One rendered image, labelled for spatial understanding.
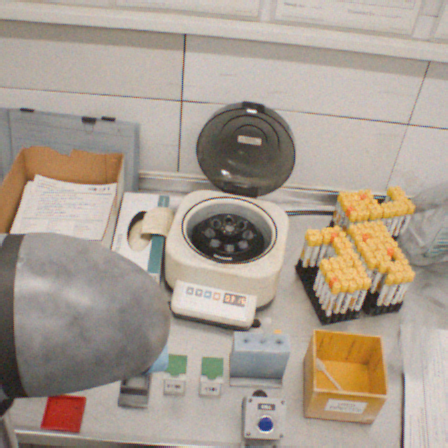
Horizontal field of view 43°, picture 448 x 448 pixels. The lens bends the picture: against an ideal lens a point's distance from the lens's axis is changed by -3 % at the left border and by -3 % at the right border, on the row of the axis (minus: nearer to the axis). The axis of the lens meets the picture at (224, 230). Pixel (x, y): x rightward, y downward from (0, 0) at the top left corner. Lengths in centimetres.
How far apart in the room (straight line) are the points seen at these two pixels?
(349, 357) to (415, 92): 60
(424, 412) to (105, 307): 87
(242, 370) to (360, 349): 23
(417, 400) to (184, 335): 47
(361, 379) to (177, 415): 36
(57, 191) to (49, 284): 103
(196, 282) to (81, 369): 81
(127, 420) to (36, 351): 71
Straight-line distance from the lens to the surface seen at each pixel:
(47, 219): 133
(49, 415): 110
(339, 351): 116
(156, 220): 127
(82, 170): 140
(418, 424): 116
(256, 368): 110
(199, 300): 118
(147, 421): 108
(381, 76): 133
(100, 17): 123
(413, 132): 143
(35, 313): 38
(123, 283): 41
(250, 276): 115
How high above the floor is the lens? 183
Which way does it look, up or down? 44 degrees down
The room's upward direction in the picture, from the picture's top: 7 degrees clockwise
